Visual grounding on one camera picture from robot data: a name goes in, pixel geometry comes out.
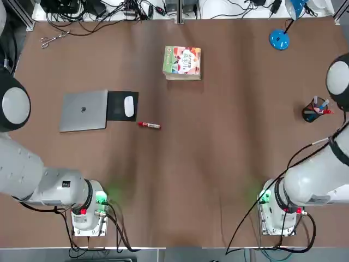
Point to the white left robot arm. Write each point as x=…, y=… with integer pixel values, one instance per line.
x=21, y=169

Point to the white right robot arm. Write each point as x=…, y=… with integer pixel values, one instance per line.
x=313, y=183

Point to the silver closed laptop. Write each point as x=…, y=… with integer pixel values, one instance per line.
x=84, y=112

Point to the red marker pen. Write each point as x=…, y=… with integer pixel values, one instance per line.
x=149, y=125

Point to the white computer mouse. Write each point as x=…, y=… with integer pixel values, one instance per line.
x=129, y=106

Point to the black mouse pad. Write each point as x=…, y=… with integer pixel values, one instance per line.
x=115, y=109

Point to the dark grey desk box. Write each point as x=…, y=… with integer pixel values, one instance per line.
x=170, y=5
x=188, y=5

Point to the white table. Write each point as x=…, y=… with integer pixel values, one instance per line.
x=218, y=11

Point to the black mesh pen holder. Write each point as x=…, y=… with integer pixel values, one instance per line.
x=310, y=116

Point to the blue desk lamp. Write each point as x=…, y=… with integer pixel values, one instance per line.
x=279, y=40

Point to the purple and white pen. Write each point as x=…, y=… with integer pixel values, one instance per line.
x=315, y=101

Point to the red capped pen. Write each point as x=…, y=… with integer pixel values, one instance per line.
x=328, y=111

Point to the black power adapter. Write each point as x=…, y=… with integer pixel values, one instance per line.
x=275, y=6

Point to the black ribbed power supply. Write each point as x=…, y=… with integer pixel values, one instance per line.
x=61, y=5

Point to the aluminium frame post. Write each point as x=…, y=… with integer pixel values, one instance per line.
x=340, y=12
x=179, y=12
x=26, y=16

